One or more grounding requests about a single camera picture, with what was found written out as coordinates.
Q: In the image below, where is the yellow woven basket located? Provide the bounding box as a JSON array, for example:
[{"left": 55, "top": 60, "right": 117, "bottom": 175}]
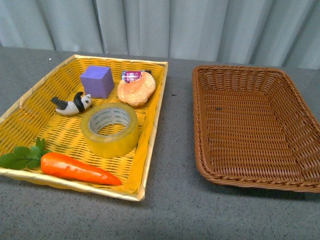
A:
[{"left": 0, "top": 54, "right": 168, "bottom": 201}]

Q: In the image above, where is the brown wicker basket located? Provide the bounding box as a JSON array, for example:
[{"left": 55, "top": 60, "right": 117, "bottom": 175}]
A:
[{"left": 192, "top": 65, "right": 320, "bottom": 193}]

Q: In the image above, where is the yellow packing tape roll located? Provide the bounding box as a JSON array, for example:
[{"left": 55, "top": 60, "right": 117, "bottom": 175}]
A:
[{"left": 80, "top": 102, "right": 139, "bottom": 159}]

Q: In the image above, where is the purple foam cube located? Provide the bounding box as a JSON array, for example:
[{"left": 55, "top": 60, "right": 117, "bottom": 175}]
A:
[{"left": 80, "top": 65, "right": 115, "bottom": 99}]

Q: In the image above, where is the small colourful snack jar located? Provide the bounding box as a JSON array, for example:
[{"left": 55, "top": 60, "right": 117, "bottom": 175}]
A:
[{"left": 121, "top": 69, "right": 152, "bottom": 83}]

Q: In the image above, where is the panda figurine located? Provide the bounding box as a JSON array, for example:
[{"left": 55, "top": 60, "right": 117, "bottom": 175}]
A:
[{"left": 50, "top": 91, "right": 92, "bottom": 116}]

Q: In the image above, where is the orange toy carrot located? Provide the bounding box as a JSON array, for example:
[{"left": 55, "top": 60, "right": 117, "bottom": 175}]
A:
[{"left": 0, "top": 137, "right": 122, "bottom": 186}]

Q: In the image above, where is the toy bread bun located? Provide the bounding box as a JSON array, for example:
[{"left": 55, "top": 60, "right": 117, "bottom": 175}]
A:
[{"left": 117, "top": 71, "right": 156, "bottom": 107}]

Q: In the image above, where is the grey curtain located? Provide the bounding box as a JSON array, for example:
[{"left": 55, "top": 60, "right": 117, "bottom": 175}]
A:
[{"left": 0, "top": 0, "right": 320, "bottom": 69}]

